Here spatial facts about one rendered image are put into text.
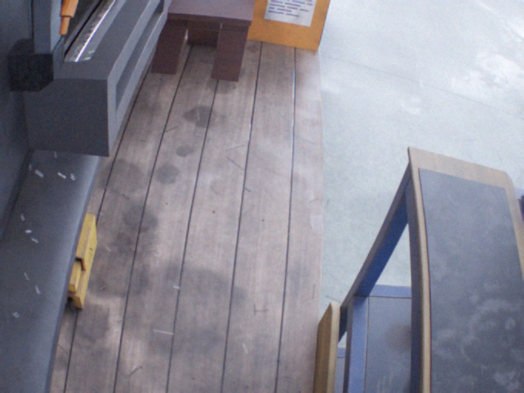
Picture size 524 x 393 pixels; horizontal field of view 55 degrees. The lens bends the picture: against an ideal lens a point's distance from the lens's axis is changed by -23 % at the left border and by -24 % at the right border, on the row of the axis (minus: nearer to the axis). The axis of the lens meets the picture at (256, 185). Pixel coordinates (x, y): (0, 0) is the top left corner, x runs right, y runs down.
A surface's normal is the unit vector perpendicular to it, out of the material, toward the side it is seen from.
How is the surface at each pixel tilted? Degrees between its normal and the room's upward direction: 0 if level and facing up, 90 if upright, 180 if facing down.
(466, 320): 0
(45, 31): 90
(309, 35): 90
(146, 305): 0
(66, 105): 90
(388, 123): 0
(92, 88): 90
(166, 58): 54
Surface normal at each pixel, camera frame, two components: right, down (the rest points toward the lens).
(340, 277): 0.16, -0.69
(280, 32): -0.05, 0.72
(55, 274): 0.65, -0.50
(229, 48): 0.05, 0.17
